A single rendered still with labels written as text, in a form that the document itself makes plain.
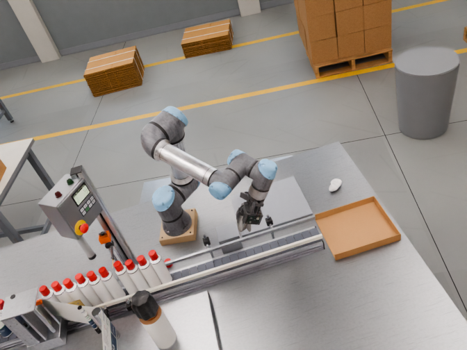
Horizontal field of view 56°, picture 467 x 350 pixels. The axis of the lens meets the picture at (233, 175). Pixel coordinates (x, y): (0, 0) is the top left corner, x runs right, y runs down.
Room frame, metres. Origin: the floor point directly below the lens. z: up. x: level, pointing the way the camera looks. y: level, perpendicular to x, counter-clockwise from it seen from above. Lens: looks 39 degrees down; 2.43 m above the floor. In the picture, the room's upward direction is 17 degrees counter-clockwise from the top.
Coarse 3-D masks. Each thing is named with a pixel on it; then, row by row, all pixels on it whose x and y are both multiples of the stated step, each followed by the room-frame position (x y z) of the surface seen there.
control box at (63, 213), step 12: (60, 180) 1.44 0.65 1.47; (72, 180) 1.42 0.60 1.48; (84, 180) 1.42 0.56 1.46; (48, 192) 1.39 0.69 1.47; (60, 192) 1.36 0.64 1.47; (72, 192) 1.36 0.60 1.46; (48, 204) 1.31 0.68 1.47; (60, 204) 1.30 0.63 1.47; (72, 204) 1.33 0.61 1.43; (96, 204) 1.41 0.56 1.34; (48, 216) 1.33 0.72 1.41; (60, 216) 1.29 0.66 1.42; (72, 216) 1.31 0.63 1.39; (84, 216) 1.35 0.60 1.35; (96, 216) 1.38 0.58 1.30; (60, 228) 1.32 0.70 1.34; (72, 228) 1.29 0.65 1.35
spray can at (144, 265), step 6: (138, 258) 1.29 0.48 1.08; (144, 258) 1.29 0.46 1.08; (138, 264) 1.30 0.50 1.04; (144, 264) 1.28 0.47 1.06; (150, 264) 1.29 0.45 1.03; (144, 270) 1.27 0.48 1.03; (150, 270) 1.28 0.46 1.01; (144, 276) 1.28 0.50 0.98; (150, 276) 1.27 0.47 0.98; (156, 276) 1.29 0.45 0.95; (150, 282) 1.27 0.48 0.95; (156, 282) 1.28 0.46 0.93
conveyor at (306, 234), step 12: (312, 228) 1.35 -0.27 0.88; (276, 240) 1.35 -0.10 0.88; (288, 240) 1.33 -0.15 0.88; (240, 252) 1.34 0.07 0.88; (252, 252) 1.32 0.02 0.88; (204, 264) 1.34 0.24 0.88; (216, 264) 1.32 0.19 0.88; (180, 276) 1.31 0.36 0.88; (204, 276) 1.27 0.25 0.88; (168, 288) 1.26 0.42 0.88; (0, 336) 1.28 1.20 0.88; (12, 336) 1.26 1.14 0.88
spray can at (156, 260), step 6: (150, 252) 1.31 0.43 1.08; (150, 258) 1.30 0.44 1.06; (156, 258) 1.29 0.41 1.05; (156, 264) 1.28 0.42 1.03; (162, 264) 1.29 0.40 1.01; (156, 270) 1.28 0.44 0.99; (162, 270) 1.28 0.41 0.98; (162, 276) 1.28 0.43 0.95; (168, 276) 1.29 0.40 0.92; (162, 282) 1.29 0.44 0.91; (168, 282) 1.28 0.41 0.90
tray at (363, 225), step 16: (336, 208) 1.44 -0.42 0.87; (352, 208) 1.44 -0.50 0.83; (368, 208) 1.41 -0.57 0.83; (320, 224) 1.40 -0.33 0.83; (336, 224) 1.37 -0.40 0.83; (352, 224) 1.35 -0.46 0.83; (368, 224) 1.32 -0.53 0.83; (384, 224) 1.29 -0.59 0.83; (336, 240) 1.28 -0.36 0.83; (352, 240) 1.26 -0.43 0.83; (368, 240) 1.23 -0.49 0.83; (384, 240) 1.19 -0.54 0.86; (336, 256) 1.18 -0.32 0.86
